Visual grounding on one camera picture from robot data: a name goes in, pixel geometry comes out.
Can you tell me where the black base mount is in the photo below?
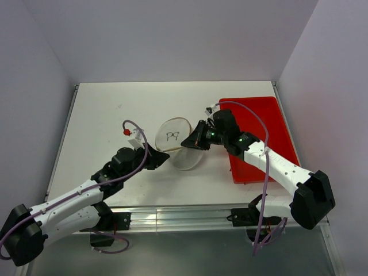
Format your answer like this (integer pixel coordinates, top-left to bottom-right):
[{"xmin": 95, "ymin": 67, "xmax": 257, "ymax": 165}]
[
  {"xmin": 90, "ymin": 212, "xmax": 131, "ymax": 248},
  {"xmin": 227, "ymin": 208, "xmax": 282, "ymax": 243}
]

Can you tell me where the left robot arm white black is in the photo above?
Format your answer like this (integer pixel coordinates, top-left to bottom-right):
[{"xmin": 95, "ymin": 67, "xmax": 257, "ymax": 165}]
[{"xmin": 1, "ymin": 144, "xmax": 170, "ymax": 266}]

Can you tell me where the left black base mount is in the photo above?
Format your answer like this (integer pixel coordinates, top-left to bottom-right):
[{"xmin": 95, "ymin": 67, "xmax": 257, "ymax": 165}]
[{"xmin": 90, "ymin": 212, "xmax": 131, "ymax": 248}]

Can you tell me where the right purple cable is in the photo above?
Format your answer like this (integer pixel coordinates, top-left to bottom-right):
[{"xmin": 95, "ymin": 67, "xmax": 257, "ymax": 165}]
[{"xmin": 214, "ymin": 100, "xmax": 288, "ymax": 256}]

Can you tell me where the purple cable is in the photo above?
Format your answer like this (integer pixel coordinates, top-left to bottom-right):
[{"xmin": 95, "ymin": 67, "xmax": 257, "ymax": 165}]
[
  {"xmin": 214, "ymin": 100, "xmax": 288, "ymax": 256},
  {"xmin": 0, "ymin": 120, "xmax": 150, "ymax": 259}
]

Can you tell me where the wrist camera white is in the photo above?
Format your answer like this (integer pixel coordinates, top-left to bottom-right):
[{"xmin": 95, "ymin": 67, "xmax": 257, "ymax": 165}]
[
  {"xmin": 123, "ymin": 128, "xmax": 144, "ymax": 149},
  {"xmin": 205, "ymin": 104, "xmax": 220, "ymax": 120}
]

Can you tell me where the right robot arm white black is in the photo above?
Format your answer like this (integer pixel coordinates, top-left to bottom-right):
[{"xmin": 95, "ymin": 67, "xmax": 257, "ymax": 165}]
[{"xmin": 181, "ymin": 110, "xmax": 336, "ymax": 229}]

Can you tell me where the red plastic tray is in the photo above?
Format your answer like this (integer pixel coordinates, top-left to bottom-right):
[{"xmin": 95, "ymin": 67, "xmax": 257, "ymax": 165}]
[{"xmin": 219, "ymin": 97, "xmax": 300, "ymax": 184}]

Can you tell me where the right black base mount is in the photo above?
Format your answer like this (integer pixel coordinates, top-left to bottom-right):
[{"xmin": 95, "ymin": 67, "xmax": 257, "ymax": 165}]
[{"xmin": 227, "ymin": 208, "xmax": 282, "ymax": 243}]

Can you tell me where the white mesh laundry bag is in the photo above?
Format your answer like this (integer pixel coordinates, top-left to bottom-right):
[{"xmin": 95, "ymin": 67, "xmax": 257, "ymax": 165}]
[{"xmin": 155, "ymin": 117, "xmax": 204, "ymax": 171}]

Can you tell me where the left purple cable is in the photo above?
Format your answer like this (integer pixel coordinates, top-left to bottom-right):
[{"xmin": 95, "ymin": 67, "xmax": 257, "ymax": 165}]
[{"xmin": 0, "ymin": 120, "xmax": 150, "ymax": 259}]

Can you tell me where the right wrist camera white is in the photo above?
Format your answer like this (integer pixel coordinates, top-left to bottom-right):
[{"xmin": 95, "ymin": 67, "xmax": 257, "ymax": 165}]
[{"xmin": 205, "ymin": 104, "xmax": 220, "ymax": 120}]

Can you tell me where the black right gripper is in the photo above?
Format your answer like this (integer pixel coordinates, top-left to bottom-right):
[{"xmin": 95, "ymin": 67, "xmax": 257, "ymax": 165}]
[{"xmin": 183, "ymin": 119, "xmax": 228, "ymax": 150}]

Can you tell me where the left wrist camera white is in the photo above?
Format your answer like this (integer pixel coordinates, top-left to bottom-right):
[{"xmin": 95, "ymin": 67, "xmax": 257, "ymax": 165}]
[{"xmin": 123, "ymin": 128, "xmax": 144, "ymax": 149}]

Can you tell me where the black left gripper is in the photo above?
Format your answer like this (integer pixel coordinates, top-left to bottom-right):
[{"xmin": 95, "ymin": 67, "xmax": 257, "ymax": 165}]
[{"xmin": 121, "ymin": 141, "xmax": 168, "ymax": 181}]

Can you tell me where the aluminium frame rail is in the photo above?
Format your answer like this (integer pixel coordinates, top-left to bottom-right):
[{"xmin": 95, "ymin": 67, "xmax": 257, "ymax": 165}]
[{"xmin": 28, "ymin": 202, "xmax": 330, "ymax": 235}]

